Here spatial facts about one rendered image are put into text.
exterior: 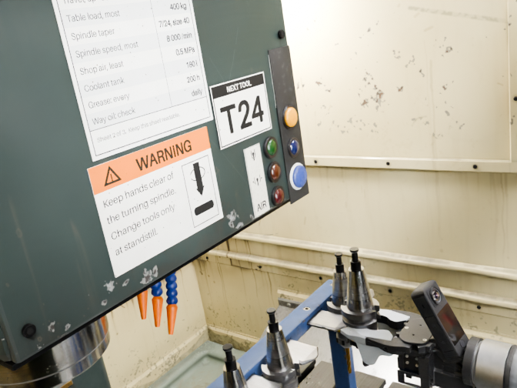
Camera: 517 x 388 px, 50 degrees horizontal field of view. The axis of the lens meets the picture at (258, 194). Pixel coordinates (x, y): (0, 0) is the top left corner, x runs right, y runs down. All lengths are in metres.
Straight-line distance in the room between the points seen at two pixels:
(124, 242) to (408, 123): 1.01
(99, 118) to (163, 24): 0.12
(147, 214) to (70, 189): 0.09
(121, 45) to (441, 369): 0.66
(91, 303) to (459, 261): 1.14
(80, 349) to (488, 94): 1.02
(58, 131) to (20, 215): 0.07
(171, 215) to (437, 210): 1.01
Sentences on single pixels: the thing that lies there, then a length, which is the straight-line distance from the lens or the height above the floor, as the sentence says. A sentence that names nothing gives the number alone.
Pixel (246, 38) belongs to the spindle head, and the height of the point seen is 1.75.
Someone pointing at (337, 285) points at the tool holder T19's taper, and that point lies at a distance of 1.07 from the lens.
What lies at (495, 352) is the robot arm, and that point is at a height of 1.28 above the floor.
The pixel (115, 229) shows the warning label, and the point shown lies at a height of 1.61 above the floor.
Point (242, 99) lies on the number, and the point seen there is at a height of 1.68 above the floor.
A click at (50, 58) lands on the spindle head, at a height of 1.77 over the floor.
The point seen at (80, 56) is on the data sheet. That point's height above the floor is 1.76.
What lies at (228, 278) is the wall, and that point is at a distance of 2.01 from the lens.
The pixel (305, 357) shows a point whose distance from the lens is 0.98.
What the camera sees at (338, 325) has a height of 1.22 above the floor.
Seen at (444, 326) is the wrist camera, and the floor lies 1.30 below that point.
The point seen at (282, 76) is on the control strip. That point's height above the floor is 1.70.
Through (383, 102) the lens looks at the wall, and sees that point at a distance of 1.44.
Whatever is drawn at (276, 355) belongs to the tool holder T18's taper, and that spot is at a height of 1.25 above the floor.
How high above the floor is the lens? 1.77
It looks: 17 degrees down
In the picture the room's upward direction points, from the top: 9 degrees counter-clockwise
